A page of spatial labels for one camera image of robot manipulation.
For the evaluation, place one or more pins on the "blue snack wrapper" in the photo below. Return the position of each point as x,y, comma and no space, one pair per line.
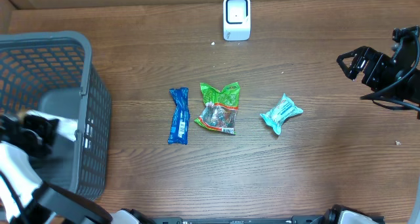
181,117

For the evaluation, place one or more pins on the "green snack bag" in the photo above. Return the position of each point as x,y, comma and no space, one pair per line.
221,108

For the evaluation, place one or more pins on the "white tube with gold cap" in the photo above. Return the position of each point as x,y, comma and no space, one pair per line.
66,127

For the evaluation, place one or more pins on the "grey plastic basket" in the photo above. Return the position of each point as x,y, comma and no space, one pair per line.
52,72

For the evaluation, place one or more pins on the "light blue tissue pack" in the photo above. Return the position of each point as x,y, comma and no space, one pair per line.
278,115

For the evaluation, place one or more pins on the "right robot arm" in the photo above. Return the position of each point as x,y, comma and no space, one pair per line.
402,94

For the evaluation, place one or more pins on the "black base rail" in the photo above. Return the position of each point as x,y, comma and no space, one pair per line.
335,215

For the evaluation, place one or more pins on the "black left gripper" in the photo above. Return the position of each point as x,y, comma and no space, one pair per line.
45,129

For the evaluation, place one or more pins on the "white barcode scanner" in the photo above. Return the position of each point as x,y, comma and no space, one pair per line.
236,20

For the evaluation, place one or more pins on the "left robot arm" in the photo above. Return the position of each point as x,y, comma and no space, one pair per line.
25,196

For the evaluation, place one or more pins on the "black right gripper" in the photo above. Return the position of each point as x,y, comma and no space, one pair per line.
371,76

